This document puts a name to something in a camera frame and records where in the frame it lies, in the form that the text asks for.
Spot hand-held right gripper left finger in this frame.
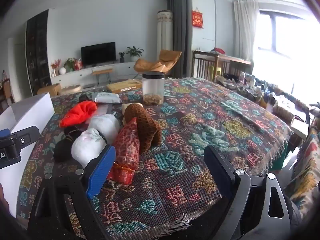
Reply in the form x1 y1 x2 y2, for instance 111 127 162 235
27 144 117 240

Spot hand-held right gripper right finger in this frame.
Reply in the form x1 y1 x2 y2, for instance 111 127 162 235
204 145 292 240

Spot white cardboard box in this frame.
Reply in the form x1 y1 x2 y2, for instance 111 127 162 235
0 92 55 218

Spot white soft cloth bundle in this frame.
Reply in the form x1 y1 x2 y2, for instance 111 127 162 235
71 128 107 168
87 114 120 143

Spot red patterned cloth roll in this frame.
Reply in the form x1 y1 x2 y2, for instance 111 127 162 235
107 117 140 184

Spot black soft cloth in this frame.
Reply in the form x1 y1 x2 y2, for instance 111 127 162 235
54 127 80 163

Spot orange fish plush toy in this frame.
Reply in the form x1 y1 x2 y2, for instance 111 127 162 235
59 101 98 128

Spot brown sponge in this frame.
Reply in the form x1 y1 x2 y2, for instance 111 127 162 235
124 103 162 153

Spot cream cloth bag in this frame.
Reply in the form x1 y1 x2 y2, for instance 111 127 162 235
121 103 133 125

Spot white wet wipes packet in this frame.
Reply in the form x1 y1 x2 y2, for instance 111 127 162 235
95 92 123 105

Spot brown cardboard box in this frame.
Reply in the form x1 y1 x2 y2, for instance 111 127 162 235
37 83 62 95

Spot patterned woven blanket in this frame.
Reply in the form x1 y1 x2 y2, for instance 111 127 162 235
16 77 293 240

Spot oval cat scratcher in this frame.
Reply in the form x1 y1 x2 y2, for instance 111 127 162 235
58 84 82 95

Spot red flowers in vase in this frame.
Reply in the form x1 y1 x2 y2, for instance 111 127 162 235
51 59 62 77

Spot white television cabinet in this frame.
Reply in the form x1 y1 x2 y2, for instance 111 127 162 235
51 61 140 87

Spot leafy plant with red blooms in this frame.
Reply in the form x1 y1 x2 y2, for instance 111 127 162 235
64 57 83 72

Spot floral sofa cover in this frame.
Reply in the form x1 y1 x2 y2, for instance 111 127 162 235
284 126 320 220

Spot dark glass display cabinet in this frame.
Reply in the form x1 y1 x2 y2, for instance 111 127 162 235
26 9 52 89

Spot person's dark clothing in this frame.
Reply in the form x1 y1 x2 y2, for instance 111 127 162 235
282 194 304 240

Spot flat yellow cardboard box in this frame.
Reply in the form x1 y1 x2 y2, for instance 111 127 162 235
105 79 143 92

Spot row of bottles and jars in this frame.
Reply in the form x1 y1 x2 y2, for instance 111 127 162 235
216 71 310 128

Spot wooden bench with hairpin legs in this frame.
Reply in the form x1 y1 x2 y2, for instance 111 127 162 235
92 69 113 85

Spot clear jar with black lid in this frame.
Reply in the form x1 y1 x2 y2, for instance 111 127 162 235
142 72 165 105

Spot black flat television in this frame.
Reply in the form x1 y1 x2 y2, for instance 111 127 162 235
80 42 116 67

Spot wooden railed crib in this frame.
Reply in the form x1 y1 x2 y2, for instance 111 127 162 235
192 50 253 82

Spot large green potted plant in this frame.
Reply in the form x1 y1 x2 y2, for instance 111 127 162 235
126 46 145 62

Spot white curtain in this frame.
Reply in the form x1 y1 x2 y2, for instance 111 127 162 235
232 0 259 63

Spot grey curtain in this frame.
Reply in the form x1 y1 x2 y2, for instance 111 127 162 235
167 0 192 78

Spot dark framed window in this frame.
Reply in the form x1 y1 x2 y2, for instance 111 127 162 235
257 10 320 55

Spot covered standing air conditioner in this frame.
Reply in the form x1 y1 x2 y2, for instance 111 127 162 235
157 10 173 55

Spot red wall hanging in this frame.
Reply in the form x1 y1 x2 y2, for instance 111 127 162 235
191 10 203 29

